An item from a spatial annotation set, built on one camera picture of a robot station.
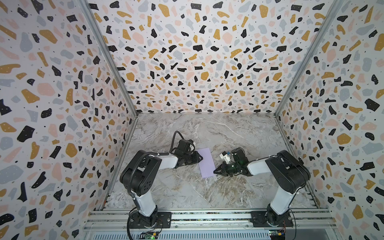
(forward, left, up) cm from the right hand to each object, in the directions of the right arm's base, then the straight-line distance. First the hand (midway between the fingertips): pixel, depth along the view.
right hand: (212, 170), depth 89 cm
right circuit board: (-31, -31, -3) cm, 43 cm away
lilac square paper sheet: (+4, +3, -2) cm, 5 cm away
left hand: (+8, +6, +2) cm, 10 cm away
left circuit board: (-32, +30, -2) cm, 44 cm away
